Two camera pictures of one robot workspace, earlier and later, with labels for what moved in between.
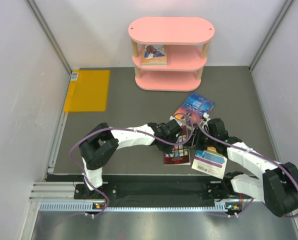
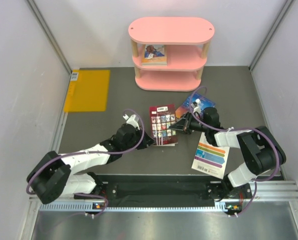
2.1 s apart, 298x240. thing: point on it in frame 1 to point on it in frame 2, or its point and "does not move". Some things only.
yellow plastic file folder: [88, 91] does not move
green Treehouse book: [154, 64] does not move
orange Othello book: [154, 53] does not move
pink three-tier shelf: [169, 53] does not move
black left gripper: [168, 150] to [139, 133]
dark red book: [180, 155] to [161, 117]
